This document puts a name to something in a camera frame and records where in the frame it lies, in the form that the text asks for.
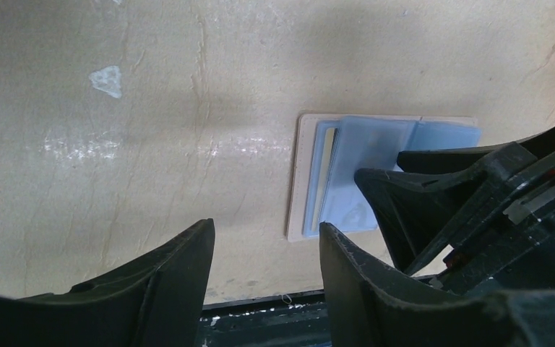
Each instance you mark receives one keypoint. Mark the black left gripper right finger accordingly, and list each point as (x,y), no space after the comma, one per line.
(370,303)

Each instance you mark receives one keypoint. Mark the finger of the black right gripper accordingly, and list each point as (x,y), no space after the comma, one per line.
(453,160)
(419,214)

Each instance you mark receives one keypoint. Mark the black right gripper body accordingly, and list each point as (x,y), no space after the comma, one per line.
(517,250)

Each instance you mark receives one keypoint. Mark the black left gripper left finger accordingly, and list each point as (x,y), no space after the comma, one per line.
(153,300)

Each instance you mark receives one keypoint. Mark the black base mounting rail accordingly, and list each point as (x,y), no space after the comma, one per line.
(298,319)

